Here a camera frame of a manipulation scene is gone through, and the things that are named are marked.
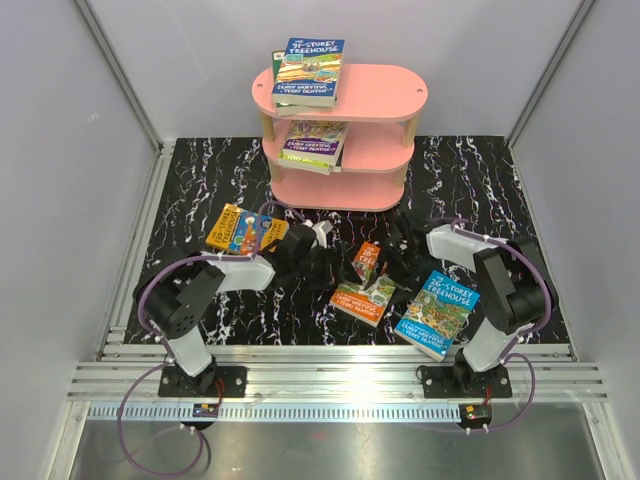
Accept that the green paperback book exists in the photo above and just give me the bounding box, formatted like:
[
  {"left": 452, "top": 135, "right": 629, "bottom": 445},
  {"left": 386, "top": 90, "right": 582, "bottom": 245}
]
[{"left": 271, "top": 50, "right": 330, "bottom": 116}]

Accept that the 52-storey treehouse purple book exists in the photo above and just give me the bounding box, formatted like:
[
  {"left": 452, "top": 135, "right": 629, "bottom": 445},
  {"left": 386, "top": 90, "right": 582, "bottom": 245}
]
[{"left": 281, "top": 120, "right": 349, "bottom": 165}]

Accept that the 26-storey treehouse blue book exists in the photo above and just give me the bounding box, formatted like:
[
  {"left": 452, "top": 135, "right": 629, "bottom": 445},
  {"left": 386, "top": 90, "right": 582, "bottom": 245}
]
[{"left": 394, "top": 271, "right": 480, "bottom": 361}]

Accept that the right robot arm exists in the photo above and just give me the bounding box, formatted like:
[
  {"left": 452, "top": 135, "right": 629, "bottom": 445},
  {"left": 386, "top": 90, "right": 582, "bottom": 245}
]
[{"left": 378, "top": 212, "right": 558, "bottom": 399}]

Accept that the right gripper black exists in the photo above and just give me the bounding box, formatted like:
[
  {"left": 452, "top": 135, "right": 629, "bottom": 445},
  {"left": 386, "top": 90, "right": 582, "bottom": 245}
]
[{"left": 366, "top": 244, "right": 429, "bottom": 307}]

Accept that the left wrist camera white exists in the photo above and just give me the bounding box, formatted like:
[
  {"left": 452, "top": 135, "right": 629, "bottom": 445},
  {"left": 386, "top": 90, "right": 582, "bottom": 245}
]
[{"left": 304, "top": 220, "right": 333, "bottom": 249}]

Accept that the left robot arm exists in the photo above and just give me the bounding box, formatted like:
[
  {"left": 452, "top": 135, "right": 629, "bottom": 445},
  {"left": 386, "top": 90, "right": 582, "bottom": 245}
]
[{"left": 133, "top": 221, "right": 360, "bottom": 397}]

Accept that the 130-storey treehouse orange book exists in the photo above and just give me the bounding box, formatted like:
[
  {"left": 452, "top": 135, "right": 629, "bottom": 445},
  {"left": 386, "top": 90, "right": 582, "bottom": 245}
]
[{"left": 205, "top": 203, "right": 289, "bottom": 255}]

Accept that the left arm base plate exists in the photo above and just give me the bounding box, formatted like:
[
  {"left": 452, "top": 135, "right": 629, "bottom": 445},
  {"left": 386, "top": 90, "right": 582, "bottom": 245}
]
[{"left": 158, "top": 365, "right": 249, "bottom": 399}]

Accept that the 65-storey treehouse green book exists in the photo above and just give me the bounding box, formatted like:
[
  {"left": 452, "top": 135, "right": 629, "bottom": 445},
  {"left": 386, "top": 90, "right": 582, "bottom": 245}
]
[{"left": 278, "top": 153, "right": 338, "bottom": 175}]

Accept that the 91-storey treehouse blue book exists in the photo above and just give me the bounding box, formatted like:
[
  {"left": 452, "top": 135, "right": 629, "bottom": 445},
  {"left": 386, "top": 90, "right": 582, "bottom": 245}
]
[{"left": 271, "top": 37, "right": 345, "bottom": 108}]

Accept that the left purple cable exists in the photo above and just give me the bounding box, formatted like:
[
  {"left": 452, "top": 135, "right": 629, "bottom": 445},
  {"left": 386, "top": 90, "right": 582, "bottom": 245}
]
[{"left": 115, "top": 200, "right": 311, "bottom": 479}]

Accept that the pink three-tier shelf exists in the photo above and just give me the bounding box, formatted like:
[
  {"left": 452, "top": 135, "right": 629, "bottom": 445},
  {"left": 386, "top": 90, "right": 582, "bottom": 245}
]
[{"left": 252, "top": 64, "right": 428, "bottom": 212}]

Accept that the aluminium mounting rail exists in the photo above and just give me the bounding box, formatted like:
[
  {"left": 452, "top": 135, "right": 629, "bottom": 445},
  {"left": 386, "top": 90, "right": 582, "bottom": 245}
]
[{"left": 67, "top": 345, "right": 608, "bottom": 423}]

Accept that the dark brown paperback book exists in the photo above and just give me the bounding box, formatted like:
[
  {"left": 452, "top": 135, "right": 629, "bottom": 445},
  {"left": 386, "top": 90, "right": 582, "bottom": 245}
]
[{"left": 332, "top": 151, "right": 344, "bottom": 172}]

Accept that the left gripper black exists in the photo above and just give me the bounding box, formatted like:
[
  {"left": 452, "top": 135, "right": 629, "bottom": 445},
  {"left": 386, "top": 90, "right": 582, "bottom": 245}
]
[{"left": 292, "top": 242, "right": 362, "bottom": 291}]

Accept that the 78-storey treehouse orange book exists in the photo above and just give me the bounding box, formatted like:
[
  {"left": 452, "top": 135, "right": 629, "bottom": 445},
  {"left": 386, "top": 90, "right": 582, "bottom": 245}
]
[{"left": 330, "top": 242, "right": 396, "bottom": 327}]

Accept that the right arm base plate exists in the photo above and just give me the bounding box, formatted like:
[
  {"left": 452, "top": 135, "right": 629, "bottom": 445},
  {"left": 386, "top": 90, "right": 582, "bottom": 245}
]
[{"left": 416, "top": 364, "right": 513, "bottom": 399}]

